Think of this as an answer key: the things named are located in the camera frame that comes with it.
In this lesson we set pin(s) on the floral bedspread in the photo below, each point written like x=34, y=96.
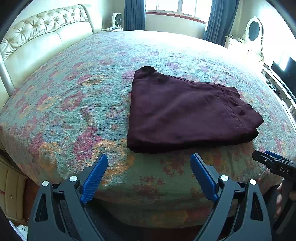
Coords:
x=76, y=106

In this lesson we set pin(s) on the black television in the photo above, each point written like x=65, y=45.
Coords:
x=284, y=67

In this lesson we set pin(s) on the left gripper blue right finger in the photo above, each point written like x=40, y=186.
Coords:
x=207, y=181

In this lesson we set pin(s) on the dark blue right curtain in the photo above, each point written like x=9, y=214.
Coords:
x=221, y=20

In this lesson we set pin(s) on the dark blue curtain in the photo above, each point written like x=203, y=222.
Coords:
x=134, y=15
x=221, y=20

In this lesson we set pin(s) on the oval vanity mirror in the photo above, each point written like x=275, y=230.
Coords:
x=254, y=34

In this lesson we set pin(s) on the cream bedside cabinet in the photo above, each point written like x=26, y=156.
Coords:
x=12, y=186

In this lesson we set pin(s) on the right hand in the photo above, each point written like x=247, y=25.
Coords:
x=279, y=206

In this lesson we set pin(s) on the dark maroon pants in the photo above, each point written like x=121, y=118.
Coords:
x=170, y=113

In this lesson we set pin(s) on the cream tufted headboard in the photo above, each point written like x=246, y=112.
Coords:
x=31, y=42

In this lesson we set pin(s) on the white fan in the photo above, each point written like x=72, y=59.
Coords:
x=116, y=23

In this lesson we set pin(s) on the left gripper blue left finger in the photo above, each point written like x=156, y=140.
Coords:
x=91, y=177

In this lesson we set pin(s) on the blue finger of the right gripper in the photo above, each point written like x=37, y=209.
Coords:
x=275, y=155

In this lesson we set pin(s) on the white dressing table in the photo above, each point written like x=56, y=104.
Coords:
x=243, y=50

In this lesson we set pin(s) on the window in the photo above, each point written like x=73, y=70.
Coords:
x=196, y=10

